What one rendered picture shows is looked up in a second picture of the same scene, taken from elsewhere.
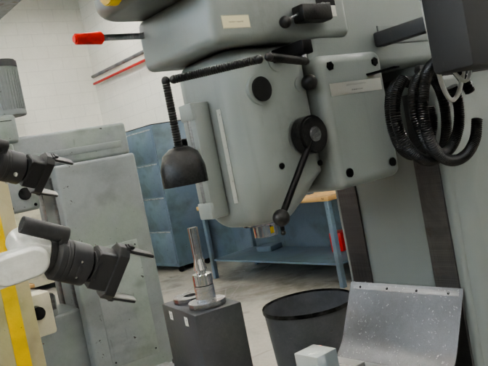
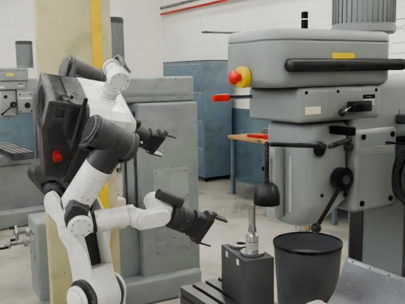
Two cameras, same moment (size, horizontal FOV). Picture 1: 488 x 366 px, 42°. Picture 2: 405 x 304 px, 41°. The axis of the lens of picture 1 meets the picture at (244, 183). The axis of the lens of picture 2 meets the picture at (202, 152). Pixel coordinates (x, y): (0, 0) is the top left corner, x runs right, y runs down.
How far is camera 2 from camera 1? 0.58 m
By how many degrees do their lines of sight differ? 8
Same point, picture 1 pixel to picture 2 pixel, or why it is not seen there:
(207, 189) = not seen: hidden behind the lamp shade
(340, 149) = (359, 189)
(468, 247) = not seen: outside the picture
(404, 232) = (389, 237)
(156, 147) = (204, 79)
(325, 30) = (365, 114)
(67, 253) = (180, 214)
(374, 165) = (378, 199)
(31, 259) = (161, 216)
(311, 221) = not seen: hidden behind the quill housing
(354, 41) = (382, 120)
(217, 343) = (255, 280)
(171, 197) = (208, 121)
